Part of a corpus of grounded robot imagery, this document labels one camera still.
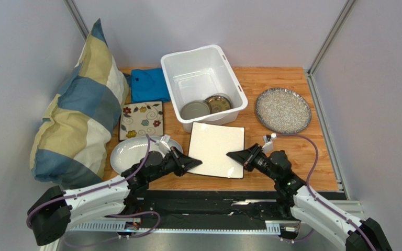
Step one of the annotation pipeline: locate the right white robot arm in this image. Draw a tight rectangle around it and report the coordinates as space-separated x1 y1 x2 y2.
226 144 392 250

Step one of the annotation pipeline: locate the yellow patterned round plate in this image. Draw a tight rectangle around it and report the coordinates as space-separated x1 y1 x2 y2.
204 94 233 114

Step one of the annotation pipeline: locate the blue and cream pillow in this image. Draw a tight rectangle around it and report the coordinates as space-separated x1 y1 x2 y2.
30 20 129 189

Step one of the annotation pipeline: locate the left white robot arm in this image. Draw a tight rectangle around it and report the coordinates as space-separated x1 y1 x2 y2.
26 147 202 246

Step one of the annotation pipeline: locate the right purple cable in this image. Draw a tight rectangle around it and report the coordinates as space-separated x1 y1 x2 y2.
274 133 377 251

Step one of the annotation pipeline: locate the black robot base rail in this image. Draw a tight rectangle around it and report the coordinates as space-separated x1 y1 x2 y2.
121 190 300 230

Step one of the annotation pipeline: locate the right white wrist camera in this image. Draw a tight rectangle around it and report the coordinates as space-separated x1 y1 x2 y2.
262 133 277 154

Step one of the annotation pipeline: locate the speckled round ceramic plate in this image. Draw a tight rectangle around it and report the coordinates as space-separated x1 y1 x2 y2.
255 87 312 134

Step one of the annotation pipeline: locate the large white oval plate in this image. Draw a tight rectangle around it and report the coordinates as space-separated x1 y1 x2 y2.
110 136 184 174

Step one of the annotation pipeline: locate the folded blue cloth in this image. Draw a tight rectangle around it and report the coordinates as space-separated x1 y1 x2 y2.
131 68 170 103

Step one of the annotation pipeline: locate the floral square plate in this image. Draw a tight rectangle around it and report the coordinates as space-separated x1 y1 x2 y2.
119 101 164 141

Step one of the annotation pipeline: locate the white plastic bin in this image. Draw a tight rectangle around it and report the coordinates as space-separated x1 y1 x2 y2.
161 44 248 132

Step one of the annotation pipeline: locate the grey speckled saucer plate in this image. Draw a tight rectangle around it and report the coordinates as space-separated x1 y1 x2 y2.
180 100 211 120

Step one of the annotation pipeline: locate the white rectangular plate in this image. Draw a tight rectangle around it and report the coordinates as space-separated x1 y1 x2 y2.
188 122 245 179

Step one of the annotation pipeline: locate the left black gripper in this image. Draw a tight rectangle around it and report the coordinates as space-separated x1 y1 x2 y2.
148 147 202 183

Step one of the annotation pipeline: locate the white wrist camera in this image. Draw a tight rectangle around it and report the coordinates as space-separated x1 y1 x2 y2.
262 133 277 154
154 134 171 152

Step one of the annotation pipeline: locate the clear round glass plate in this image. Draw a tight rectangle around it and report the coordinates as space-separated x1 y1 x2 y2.
204 92 234 115

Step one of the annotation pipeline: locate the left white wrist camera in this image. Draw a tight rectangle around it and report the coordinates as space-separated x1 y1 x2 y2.
154 134 171 152

